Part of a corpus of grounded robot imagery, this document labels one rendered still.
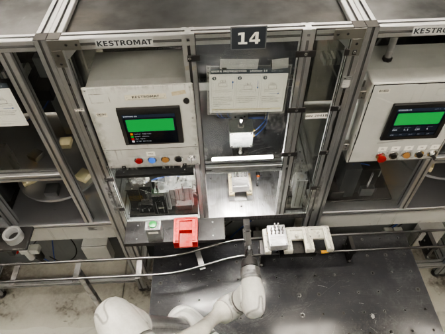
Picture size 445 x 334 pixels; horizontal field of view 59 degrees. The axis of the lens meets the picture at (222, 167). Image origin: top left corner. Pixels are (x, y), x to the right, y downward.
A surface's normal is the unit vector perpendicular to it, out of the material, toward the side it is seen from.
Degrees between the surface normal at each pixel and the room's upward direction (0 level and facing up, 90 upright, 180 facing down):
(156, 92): 90
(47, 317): 0
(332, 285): 0
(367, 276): 0
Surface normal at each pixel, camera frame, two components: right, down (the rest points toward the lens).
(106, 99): 0.04, 0.76
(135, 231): -0.02, -0.65
